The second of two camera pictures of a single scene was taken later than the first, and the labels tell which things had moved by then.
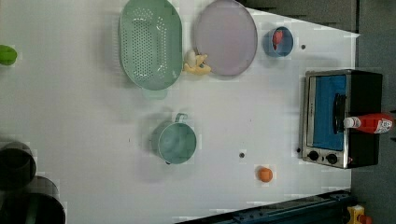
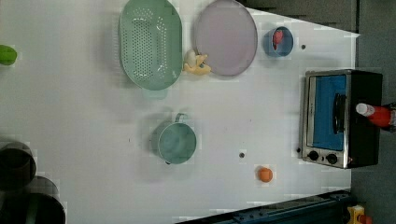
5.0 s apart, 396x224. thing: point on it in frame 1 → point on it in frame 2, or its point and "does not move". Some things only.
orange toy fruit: x=265 y=175 does not move
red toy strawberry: x=277 y=36 does not move
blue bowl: x=285 y=46 does not move
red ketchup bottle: x=375 y=123 → x=381 y=117
